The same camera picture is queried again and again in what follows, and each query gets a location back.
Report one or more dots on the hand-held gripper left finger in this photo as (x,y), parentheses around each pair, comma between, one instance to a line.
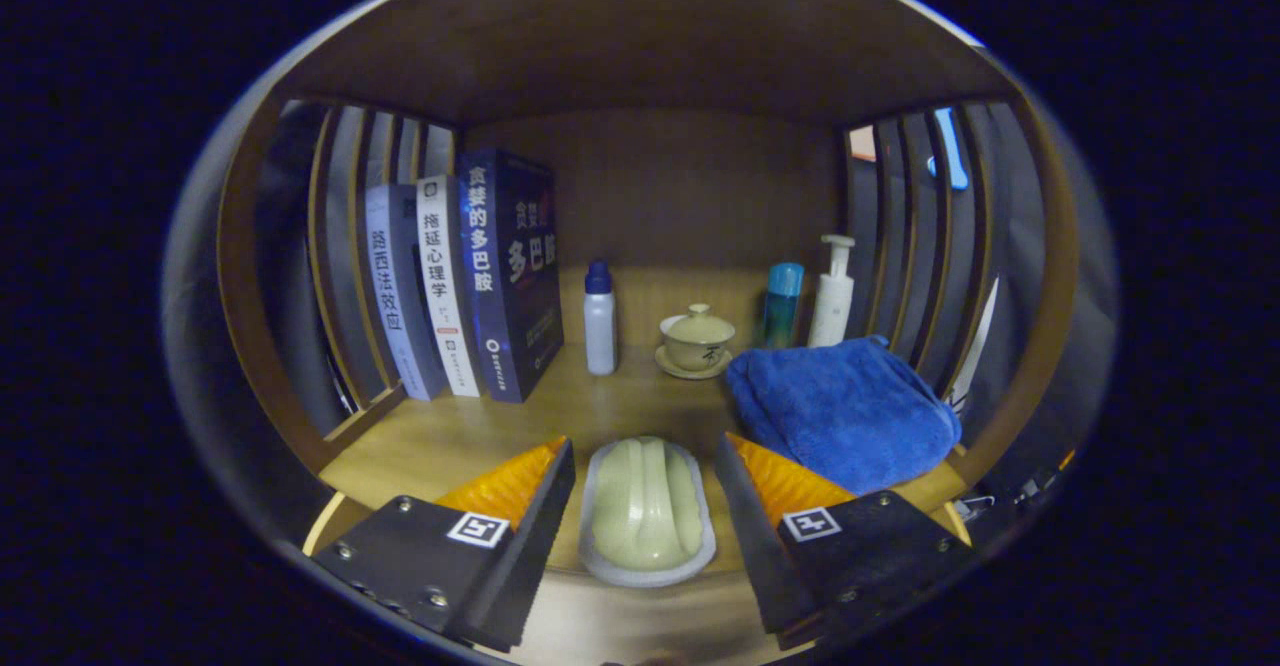
(530,556)

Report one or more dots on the beige lidded tea cup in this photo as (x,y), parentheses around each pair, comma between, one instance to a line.
(697,341)

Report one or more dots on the teal bottle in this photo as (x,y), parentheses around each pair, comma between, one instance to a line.
(782,311)

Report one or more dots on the black and orange device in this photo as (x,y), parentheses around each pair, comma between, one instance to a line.
(1030,486)

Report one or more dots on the white book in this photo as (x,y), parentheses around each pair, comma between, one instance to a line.
(443,286)

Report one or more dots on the folded blue towel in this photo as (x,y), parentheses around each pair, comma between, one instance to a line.
(845,411)

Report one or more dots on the white bottle with blue cap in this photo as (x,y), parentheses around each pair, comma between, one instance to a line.
(600,331)

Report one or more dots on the wooden countertop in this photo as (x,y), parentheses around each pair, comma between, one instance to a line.
(520,426)

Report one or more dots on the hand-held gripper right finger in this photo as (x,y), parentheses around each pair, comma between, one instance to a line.
(755,546)

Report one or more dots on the light purple book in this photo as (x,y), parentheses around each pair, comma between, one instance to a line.
(395,296)

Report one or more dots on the dark blue book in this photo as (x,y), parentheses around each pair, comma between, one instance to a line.
(520,286)

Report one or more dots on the white pump bottle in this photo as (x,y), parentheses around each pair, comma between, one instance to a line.
(831,306)

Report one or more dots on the wooden cabinet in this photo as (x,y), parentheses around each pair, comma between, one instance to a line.
(680,186)

